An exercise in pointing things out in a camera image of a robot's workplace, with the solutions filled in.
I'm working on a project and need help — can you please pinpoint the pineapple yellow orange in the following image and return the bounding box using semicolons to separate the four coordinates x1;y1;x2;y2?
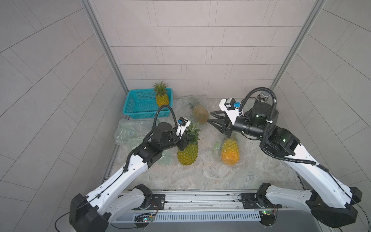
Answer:
154;81;170;107

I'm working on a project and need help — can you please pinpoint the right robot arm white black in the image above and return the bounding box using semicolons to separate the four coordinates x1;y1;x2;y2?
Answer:
208;110;362;228

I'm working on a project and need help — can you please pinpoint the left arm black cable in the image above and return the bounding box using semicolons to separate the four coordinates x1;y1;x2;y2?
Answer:
124;104;179;172

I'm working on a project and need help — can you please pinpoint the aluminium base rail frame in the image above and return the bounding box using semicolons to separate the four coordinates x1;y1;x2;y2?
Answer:
78;189;324;224

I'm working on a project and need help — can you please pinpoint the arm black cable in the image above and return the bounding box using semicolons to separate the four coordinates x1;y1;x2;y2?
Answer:
124;104;179;172
239;87;371;230

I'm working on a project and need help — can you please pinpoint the teal plastic basket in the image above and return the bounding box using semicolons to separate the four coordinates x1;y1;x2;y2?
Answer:
123;89;159;119

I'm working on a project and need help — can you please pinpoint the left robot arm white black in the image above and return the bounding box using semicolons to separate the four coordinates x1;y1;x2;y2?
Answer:
69;134;195;232

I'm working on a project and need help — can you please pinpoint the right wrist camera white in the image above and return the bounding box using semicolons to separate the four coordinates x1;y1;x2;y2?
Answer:
219;98;243;125

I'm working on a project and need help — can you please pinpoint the clear zip-top bag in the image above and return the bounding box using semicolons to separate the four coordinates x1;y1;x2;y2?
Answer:
114;119;153;146
212;134;244;169
127;139;174;167
181;95;210;129

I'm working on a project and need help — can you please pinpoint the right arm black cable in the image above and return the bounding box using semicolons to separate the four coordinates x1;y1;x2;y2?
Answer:
239;87;371;230

